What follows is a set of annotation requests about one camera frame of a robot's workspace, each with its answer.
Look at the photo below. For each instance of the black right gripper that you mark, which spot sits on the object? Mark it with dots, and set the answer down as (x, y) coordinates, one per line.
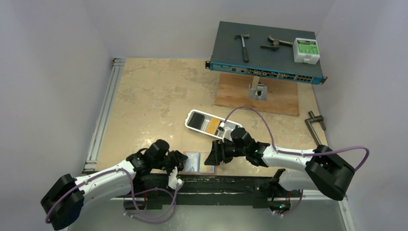
(218, 152)

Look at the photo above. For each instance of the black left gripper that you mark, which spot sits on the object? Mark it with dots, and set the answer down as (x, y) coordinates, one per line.
(178, 159)

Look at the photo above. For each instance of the tan leather card holder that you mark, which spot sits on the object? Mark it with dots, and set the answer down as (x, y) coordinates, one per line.
(194, 165)

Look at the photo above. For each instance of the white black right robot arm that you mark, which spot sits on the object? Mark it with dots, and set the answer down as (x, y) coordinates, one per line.
(314, 170)

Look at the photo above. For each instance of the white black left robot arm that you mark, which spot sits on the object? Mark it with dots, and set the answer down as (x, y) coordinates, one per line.
(68, 196)

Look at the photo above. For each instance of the gold magnetic stripe card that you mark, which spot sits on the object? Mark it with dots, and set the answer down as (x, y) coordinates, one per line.
(213, 126)

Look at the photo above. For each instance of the white plastic basket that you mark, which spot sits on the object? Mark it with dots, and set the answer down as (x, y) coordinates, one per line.
(208, 117)

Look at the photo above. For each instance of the plywood board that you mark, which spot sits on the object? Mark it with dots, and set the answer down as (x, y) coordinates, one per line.
(282, 99)

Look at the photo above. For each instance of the small hammer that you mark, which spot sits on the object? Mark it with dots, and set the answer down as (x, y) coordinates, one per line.
(245, 54)

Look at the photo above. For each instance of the white green electrical box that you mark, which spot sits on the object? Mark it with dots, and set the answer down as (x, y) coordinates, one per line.
(306, 51)

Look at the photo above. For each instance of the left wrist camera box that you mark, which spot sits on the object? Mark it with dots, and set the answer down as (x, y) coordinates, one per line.
(174, 182)

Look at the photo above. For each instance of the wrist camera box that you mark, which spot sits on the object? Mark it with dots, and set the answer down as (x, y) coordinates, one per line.
(174, 182)
(225, 130)

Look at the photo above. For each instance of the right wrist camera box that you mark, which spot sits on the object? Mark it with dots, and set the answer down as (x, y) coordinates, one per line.
(225, 130)

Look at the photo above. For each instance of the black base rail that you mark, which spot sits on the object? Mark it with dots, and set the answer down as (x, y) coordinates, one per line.
(152, 191)

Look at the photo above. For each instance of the grey metal stand bracket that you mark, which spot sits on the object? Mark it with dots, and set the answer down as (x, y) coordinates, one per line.
(257, 90)

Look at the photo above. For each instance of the aluminium frame rails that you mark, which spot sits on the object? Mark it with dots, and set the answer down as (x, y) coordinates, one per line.
(149, 99)

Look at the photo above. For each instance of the blue network switch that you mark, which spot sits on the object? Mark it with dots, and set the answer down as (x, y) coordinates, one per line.
(279, 64)

